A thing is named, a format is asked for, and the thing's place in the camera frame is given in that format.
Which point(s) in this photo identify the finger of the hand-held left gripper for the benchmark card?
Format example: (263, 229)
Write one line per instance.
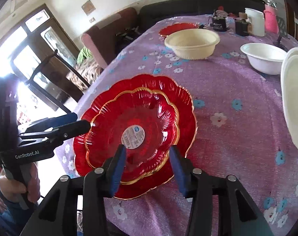
(77, 127)
(67, 118)

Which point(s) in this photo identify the pile of black gadgets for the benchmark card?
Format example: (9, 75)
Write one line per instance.
(129, 33)

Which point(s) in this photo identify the red plastic bag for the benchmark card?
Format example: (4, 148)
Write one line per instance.
(221, 8)

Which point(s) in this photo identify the white plastic jar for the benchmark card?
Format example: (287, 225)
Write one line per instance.
(256, 24)

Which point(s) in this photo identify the white bowl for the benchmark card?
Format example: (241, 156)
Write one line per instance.
(262, 64)
(296, 103)
(296, 50)

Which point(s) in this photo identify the wall switch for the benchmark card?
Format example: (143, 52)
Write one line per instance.
(92, 20)

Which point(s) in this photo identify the black phone stand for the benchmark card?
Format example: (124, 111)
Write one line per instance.
(281, 27)

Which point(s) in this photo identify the small framed picture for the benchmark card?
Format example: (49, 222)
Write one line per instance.
(88, 7)

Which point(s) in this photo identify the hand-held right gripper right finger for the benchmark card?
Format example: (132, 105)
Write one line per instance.
(178, 172)

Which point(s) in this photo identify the pink sleeved bottle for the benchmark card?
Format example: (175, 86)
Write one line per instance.
(270, 19)

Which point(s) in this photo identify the black sofa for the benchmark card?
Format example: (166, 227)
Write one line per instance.
(178, 7)

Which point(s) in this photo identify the wooden glass door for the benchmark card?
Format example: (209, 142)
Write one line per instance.
(55, 25)

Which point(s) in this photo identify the cream plastic bowl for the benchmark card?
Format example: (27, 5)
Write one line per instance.
(193, 51)

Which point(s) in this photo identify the dark wooden chair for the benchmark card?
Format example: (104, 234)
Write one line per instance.
(53, 61)

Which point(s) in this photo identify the person's left hand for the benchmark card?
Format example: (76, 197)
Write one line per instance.
(13, 184)

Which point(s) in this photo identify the brown woven blanket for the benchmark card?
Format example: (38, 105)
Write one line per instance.
(85, 73)

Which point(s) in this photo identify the medium red scalloped plate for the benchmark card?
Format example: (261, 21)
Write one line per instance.
(144, 113)

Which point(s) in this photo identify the brown armchair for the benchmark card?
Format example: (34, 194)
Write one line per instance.
(109, 29)

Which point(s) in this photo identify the black device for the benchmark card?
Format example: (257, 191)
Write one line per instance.
(219, 24)

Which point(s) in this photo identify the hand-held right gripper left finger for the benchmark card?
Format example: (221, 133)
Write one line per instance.
(119, 167)

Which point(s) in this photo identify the green cloth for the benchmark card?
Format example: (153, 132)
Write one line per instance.
(85, 52)

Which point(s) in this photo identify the large red scalloped plate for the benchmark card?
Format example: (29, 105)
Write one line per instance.
(183, 113)

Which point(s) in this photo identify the person's left forearm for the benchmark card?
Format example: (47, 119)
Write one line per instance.
(16, 216)

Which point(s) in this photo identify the small red scalloped plate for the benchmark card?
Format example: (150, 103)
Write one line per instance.
(178, 28)

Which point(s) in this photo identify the dark jar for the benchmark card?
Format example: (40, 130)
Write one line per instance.
(242, 27)

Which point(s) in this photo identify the purple floral tablecloth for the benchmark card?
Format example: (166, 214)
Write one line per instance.
(225, 91)

